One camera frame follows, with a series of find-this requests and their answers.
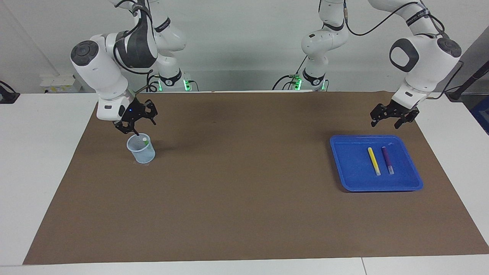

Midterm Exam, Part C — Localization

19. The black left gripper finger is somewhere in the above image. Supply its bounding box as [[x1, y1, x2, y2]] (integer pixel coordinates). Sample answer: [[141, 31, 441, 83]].
[[394, 109, 420, 129], [370, 104, 388, 128]]

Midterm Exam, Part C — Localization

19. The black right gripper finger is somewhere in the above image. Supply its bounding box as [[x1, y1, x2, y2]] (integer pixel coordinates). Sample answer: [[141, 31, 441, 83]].
[[144, 100, 158, 126], [115, 121, 140, 136]]

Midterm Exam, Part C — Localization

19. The purple marker pen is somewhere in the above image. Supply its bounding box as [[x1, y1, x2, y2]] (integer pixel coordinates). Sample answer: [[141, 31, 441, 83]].
[[382, 147, 395, 175]]

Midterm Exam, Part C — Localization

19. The yellow marker pen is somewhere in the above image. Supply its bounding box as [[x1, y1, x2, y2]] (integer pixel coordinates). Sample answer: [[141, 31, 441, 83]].
[[368, 147, 381, 176]]

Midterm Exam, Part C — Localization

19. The translucent plastic cup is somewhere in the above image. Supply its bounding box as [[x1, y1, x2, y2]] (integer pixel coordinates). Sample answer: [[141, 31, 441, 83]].
[[126, 133, 156, 164]]

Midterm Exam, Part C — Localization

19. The blue plastic tray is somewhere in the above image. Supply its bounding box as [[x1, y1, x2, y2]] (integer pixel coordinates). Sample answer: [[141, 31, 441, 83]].
[[329, 134, 424, 192]]

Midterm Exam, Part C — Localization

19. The black stand pole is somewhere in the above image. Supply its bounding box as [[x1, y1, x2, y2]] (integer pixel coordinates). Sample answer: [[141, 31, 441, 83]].
[[444, 60, 489, 102]]

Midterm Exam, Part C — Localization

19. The blue crate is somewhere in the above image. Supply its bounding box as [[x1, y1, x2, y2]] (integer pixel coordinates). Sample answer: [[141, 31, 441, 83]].
[[469, 95, 489, 135]]

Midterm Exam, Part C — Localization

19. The white power strip box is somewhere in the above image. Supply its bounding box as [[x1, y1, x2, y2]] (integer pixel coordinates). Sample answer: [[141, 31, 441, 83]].
[[39, 74, 83, 93]]

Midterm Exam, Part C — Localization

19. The black table clamp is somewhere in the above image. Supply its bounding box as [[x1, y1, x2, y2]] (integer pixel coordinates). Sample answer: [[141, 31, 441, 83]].
[[0, 80, 20, 104]]

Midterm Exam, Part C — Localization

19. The brown table mat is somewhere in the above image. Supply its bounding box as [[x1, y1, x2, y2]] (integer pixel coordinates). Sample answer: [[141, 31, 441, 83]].
[[23, 91, 489, 265]]

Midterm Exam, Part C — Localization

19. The black arm base cable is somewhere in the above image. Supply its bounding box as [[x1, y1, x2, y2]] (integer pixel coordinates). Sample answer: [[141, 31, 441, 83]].
[[272, 55, 308, 91], [146, 73, 161, 92]]

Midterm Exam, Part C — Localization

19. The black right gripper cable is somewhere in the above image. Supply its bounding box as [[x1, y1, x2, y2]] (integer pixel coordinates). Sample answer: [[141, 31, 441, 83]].
[[111, 0, 154, 93]]

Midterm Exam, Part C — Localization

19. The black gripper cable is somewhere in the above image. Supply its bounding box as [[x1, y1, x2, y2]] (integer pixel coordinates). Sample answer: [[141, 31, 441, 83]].
[[111, 0, 154, 93], [344, 0, 465, 100]]

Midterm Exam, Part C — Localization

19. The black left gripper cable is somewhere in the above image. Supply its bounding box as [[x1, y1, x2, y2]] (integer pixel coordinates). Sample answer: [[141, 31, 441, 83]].
[[344, 0, 465, 100]]

